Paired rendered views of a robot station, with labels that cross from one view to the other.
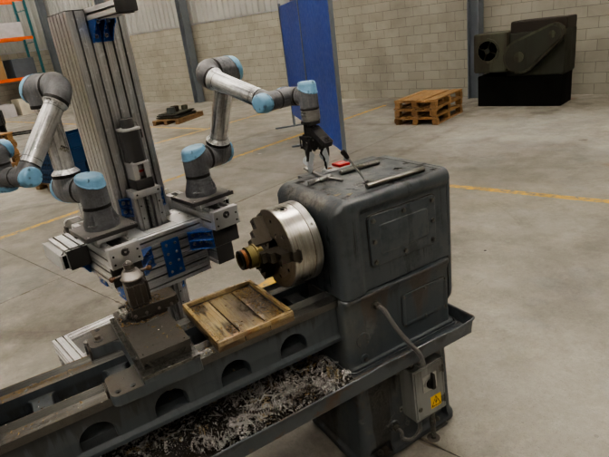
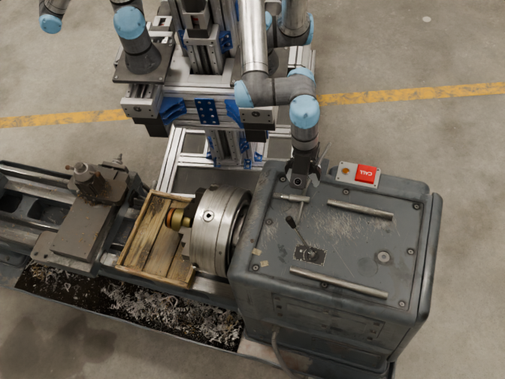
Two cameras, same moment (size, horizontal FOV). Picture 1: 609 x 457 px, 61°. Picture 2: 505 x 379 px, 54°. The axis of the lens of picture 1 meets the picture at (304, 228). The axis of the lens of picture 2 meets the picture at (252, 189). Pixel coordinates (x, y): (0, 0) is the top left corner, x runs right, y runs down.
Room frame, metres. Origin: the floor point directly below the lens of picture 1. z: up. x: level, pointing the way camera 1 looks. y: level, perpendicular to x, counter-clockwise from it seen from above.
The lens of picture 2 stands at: (1.49, -0.64, 2.62)
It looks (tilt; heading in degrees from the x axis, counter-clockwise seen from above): 59 degrees down; 54
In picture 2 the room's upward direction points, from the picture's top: 10 degrees counter-clockwise
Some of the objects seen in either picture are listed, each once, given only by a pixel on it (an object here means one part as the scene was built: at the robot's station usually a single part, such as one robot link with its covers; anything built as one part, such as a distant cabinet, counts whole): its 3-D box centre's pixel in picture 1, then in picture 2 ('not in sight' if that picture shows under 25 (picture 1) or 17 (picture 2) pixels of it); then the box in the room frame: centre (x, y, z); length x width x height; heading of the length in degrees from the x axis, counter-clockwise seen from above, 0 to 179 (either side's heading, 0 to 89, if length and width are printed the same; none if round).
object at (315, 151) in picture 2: (312, 135); (304, 151); (2.10, -0.08, 1.44); 0.09 x 0.08 x 0.12; 29
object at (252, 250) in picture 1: (251, 257); (180, 219); (1.77, 0.21, 1.08); 0.09 x 0.09 x 0.09; 29
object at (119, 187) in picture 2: (148, 306); (102, 191); (1.65, 0.59, 0.99); 0.20 x 0.10 x 0.05; 119
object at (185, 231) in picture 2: (279, 256); (191, 246); (1.73, 0.10, 1.09); 0.12 x 0.11 x 0.05; 29
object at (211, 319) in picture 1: (236, 312); (168, 237); (1.72, 0.30, 0.89); 0.36 x 0.30 x 0.04; 29
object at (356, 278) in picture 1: (364, 218); (334, 253); (2.05, -0.26, 1.06); 0.59 x 0.48 x 0.39; 119
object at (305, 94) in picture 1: (307, 95); (304, 117); (2.10, -0.08, 1.60); 0.09 x 0.08 x 0.11; 47
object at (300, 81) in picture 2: (286, 97); (295, 90); (2.15, 0.00, 1.59); 0.11 x 0.11 x 0.08; 47
